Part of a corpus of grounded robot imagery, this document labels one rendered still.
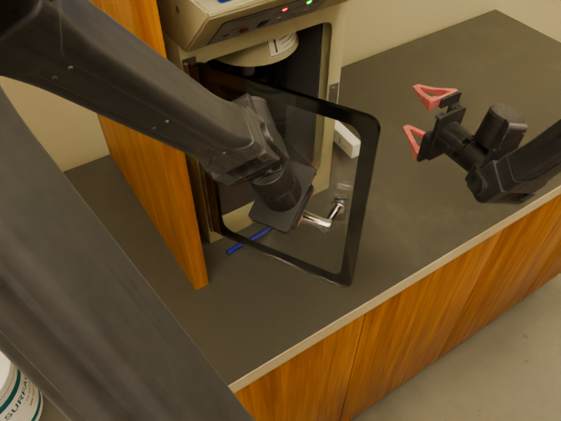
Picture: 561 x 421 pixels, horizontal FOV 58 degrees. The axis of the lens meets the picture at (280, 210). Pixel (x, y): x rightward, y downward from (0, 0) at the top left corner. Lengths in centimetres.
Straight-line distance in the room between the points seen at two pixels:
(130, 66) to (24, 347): 20
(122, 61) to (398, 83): 130
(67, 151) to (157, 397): 117
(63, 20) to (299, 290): 81
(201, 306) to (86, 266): 81
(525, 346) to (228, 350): 149
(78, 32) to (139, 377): 19
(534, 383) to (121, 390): 201
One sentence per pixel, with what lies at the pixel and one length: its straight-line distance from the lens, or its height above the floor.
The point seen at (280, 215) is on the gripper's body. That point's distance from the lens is 71.
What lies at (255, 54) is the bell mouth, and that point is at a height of 134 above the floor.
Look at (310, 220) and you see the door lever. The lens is 79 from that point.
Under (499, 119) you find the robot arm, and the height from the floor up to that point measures 130.
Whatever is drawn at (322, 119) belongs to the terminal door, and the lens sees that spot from 72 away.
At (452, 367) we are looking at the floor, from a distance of 209.
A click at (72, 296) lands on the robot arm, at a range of 21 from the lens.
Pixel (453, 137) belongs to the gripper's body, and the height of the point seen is 122.
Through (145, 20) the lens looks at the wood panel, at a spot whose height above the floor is 151.
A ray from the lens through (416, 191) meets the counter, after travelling 125.
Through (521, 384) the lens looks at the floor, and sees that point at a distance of 215.
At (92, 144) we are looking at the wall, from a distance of 138.
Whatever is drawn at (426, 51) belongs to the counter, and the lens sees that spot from 176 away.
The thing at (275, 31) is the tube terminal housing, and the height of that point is 138.
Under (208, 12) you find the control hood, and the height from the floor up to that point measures 151.
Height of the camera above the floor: 180
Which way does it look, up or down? 48 degrees down
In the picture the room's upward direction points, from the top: straight up
